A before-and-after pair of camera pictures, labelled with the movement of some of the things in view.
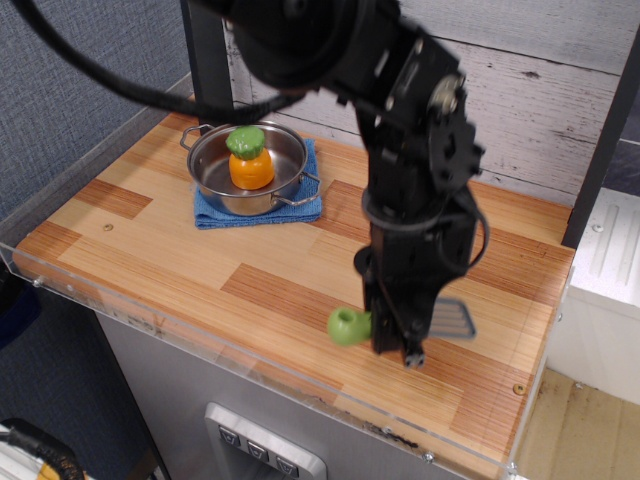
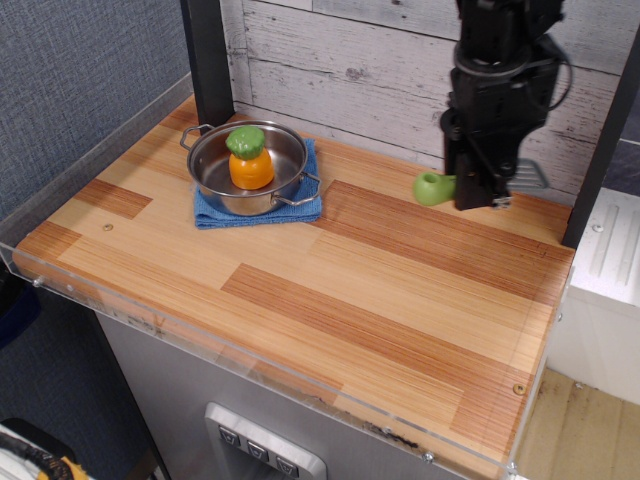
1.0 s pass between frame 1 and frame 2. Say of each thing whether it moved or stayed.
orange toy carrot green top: stayed
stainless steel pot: stayed
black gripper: moved
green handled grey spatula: moved
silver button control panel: stayed
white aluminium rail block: stayed
